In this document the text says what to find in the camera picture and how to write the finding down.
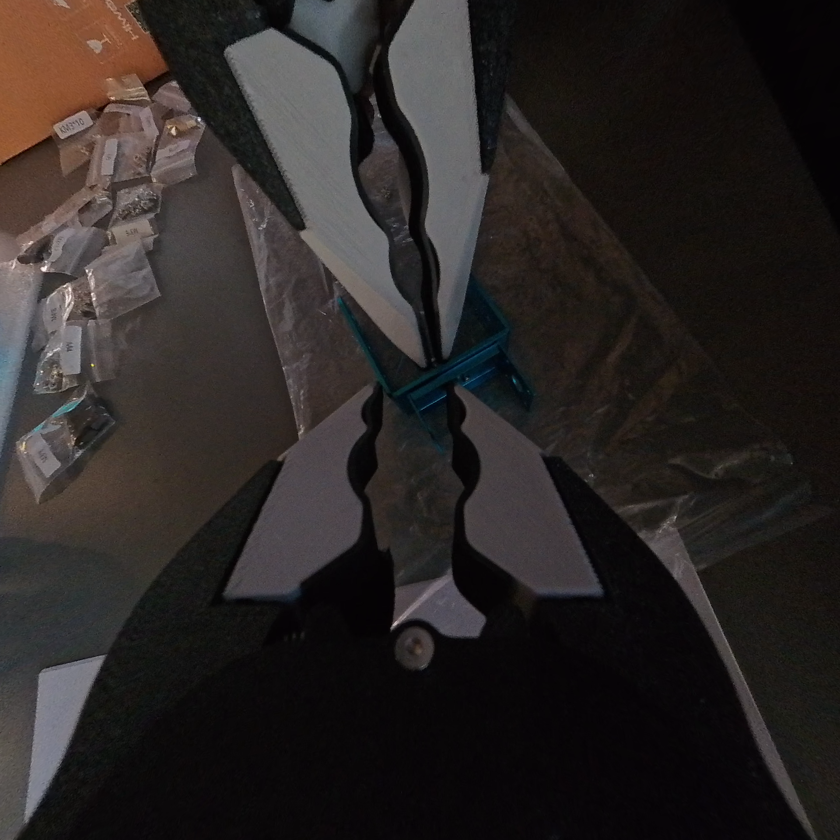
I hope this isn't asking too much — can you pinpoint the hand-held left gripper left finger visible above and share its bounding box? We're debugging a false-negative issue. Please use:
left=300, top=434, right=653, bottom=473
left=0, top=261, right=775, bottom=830
left=222, top=385, right=395, bottom=603

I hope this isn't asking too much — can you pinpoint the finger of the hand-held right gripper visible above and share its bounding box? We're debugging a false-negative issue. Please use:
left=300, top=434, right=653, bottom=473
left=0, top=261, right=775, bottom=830
left=374, top=0, right=492, bottom=361
left=223, top=28, right=437, bottom=368

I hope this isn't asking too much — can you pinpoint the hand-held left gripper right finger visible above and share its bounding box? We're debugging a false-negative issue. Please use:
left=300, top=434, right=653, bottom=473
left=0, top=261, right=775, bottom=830
left=448, top=385, right=605, bottom=598

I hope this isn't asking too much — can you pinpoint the blue metal bracket assembly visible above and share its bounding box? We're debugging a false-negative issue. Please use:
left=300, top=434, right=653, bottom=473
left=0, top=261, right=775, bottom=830
left=338, top=272, right=536, bottom=454

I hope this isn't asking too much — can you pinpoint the large clear plastic bag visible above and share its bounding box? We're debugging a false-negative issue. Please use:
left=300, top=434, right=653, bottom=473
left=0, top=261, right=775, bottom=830
left=233, top=92, right=811, bottom=585

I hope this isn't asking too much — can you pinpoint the orange cardboard box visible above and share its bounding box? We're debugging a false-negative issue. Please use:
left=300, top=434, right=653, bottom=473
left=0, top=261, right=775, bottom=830
left=0, top=0, right=168, bottom=165

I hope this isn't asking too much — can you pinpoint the pile of small screw bags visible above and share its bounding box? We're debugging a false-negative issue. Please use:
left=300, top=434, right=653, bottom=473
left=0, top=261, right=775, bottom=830
left=13, top=75, right=201, bottom=503

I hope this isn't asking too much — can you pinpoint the white instruction sheet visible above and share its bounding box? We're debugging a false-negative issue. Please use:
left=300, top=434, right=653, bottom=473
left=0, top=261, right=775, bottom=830
left=29, top=541, right=840, bottom=840

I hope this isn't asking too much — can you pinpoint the white foam sheet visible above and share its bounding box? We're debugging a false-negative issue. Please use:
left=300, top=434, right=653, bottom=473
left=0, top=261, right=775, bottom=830
left=0, top=233, right=43, bottom=480

